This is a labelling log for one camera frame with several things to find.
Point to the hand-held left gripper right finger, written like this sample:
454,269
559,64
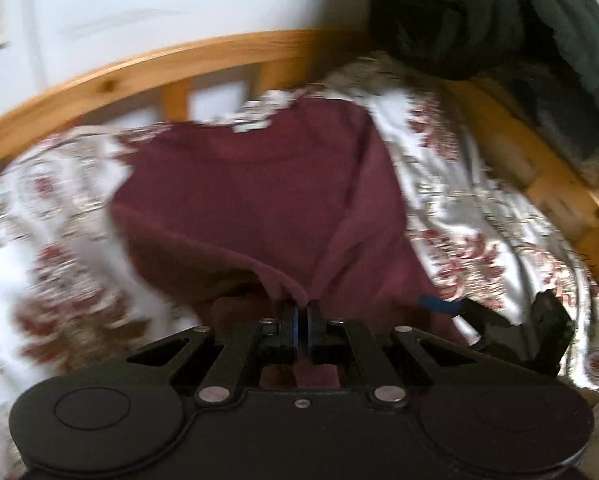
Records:
315,332

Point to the floral white bedspread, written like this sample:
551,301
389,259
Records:
479,200

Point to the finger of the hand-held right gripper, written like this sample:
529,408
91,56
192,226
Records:
439,305

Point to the dark blanket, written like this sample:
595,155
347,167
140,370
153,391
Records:
479,15

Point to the maroon shirt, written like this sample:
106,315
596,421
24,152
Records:
259,185

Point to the wooden bed frame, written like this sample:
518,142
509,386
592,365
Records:
129,70

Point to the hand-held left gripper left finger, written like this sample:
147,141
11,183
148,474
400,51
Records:
288,332

